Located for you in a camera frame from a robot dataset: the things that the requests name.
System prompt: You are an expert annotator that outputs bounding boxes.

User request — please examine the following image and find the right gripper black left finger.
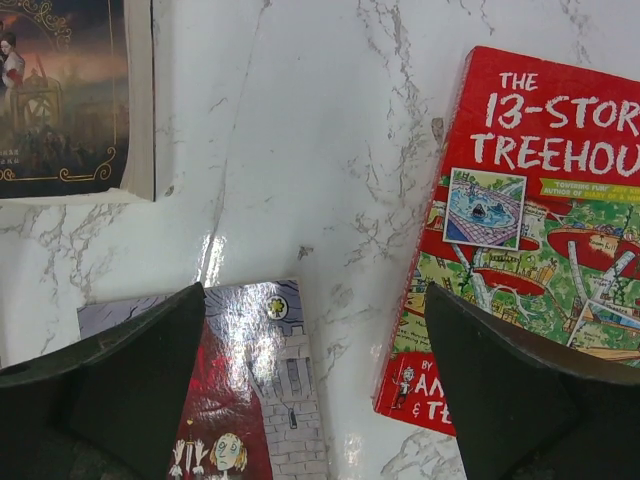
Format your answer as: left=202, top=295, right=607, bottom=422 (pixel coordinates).
left=1, top=283, right=204, bottom=479

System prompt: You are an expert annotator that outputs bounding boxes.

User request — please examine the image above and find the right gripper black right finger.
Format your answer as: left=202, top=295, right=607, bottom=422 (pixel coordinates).
left=424, top=283, right=639, bottom=479

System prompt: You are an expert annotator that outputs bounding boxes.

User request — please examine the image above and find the purple castle cover book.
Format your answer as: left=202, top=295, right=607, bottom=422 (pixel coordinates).
left=76, top=278, right=329, bottom=480

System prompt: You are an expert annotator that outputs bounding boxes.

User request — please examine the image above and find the dark Tale of Two Cities book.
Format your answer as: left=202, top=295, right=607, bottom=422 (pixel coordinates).
left=1, top=1, right=156, bottom=205

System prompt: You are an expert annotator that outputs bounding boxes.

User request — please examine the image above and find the red 13-Storey Treehouse book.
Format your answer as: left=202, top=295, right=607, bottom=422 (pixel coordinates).
left=373, top=46, right=639, bottom=435

